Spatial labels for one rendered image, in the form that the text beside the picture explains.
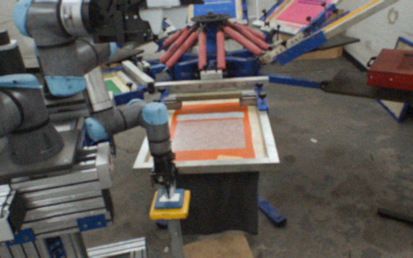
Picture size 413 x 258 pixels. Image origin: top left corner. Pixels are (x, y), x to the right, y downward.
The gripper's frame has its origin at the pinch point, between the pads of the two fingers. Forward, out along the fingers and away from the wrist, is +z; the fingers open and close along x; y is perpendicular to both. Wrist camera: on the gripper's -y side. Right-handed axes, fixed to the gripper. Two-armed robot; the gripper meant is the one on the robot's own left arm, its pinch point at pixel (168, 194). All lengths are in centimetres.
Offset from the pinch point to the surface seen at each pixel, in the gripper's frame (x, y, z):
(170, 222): -0.7, 2.1, 10.9
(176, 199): 2.6, 1.4, 1.2
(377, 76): 102, -84, -9
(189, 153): 4.2, -32.6, 2.8
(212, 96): 14, -73, -7
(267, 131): 40, -43, -1
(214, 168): 15.8, -17.1, 0.9
